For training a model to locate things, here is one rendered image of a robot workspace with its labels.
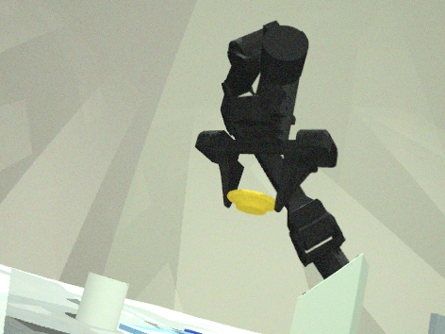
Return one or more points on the yellow plate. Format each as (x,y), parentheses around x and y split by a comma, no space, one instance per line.
(251,202)

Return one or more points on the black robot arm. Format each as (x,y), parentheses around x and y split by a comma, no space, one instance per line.
(278,52)

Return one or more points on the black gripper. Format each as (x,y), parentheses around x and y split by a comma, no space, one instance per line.
(301,157)

